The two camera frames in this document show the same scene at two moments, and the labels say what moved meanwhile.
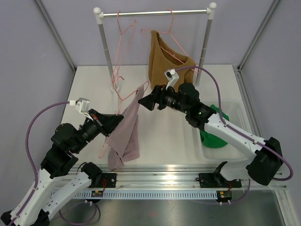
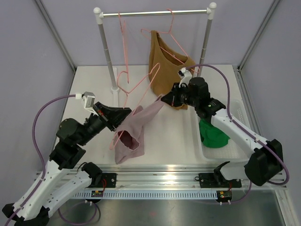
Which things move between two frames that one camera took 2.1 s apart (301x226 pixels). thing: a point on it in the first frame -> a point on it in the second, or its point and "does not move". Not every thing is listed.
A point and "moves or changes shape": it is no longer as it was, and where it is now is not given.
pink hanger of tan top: [171, 33] does not move
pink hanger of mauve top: [147, 83] -> [111, 147]
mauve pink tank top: [123, 144] moves or changes shape
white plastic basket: [236, 111] does not move
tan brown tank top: [162, 58] does not move
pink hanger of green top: [135, 22] -> [126, 71]
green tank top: [209, 140] does not move
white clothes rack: [209, 12] does not move
